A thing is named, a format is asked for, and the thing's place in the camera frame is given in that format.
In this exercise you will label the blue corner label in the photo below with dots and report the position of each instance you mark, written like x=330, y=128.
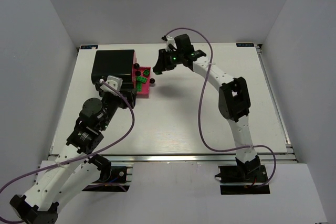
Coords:
x=88, y=47
x=245, y=44

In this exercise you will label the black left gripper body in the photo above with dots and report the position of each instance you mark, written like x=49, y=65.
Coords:
x=127, y=98

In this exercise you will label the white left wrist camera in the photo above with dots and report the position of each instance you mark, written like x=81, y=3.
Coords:
x=111, y=85

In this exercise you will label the aluminium table frame rail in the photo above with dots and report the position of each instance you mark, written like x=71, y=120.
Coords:
x=180, y=122

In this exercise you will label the black pink drawer cabinet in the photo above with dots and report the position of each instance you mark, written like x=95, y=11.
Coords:
x=120, y=63

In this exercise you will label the green upturned lego brick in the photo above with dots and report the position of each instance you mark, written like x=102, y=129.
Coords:
x=146, y=72

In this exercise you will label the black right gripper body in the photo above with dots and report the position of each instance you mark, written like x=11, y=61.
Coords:
x=166, y=60

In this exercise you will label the left blue corner label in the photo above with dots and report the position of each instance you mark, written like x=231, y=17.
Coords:
x=88, y=47

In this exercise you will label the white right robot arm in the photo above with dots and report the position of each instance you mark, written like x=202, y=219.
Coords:
x=233, y=97

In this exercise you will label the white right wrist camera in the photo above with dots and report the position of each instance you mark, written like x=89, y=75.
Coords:
x=169, y=40

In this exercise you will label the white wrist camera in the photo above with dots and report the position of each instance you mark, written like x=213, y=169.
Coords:
x=111, y=85
x=169, y=40

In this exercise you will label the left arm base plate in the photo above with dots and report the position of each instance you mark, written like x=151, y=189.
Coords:
x=118, y=181

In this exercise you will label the right blue corner label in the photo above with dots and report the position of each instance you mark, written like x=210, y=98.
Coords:
x=245, y=44

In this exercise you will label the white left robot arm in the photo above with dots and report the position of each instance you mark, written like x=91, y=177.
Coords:
x=77, y=166

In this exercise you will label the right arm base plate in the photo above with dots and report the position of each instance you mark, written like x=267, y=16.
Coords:
x=233, y=181

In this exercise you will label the long green lego brick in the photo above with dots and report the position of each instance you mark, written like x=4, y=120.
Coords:
x=140, y=80

